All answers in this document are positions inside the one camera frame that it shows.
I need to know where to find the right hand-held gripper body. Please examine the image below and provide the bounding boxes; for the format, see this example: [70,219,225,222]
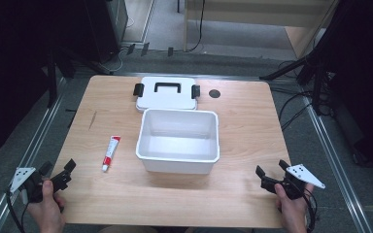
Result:
[259,163,326,200]

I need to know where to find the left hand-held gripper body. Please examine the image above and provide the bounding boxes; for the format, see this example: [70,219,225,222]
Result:
[9,167,73,204]

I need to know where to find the white and red tube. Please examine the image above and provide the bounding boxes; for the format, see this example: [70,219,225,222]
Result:
[101,135,122,173]

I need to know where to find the white plastic storage box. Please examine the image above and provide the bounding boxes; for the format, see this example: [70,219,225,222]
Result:
[135,108,221,176]

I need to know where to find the person's right hand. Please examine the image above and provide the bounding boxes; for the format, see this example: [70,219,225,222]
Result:
[274,183,316,233]

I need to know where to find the person's left hand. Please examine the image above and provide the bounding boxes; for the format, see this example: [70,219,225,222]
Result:
[26,180,68,233]

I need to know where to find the black metal stand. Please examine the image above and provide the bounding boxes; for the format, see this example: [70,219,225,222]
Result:
[43,45,113,110]

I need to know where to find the black tripod stand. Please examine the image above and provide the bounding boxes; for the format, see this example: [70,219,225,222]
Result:
[258,45,334,117]

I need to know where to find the black curtain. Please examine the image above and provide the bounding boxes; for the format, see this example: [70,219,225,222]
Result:
[317,0,373,178]
[0,0,93,163]

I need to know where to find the black cabinet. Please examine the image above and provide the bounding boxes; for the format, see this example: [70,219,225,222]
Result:
[83,0,129,65]

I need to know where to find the light wooden furniture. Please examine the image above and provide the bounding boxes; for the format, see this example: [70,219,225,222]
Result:
[182,0,340,60]

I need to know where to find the metal floor rail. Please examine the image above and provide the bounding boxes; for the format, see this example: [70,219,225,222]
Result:
[299,85,373,233]
[0,77,68,233]

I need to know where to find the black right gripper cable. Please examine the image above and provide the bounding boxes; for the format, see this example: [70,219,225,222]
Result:
[303,186,319,233]

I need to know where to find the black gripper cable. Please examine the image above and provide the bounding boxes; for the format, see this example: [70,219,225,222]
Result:
[303,186,319,233]
[5,189,30,233]

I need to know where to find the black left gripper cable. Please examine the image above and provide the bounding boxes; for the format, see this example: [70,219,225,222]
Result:
[5,189,30,233]

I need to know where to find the black floor cables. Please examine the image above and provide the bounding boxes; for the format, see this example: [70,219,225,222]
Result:
[276,59,329,132]

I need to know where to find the white floor cable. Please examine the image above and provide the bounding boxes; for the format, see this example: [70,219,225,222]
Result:
[108,17,136,73]

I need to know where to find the white lid with black handle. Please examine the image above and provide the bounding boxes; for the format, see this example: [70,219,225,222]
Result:
[132,76,202,114]

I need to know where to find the black hanging cable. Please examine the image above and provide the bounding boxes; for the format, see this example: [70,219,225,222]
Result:
[186,0,207,53]

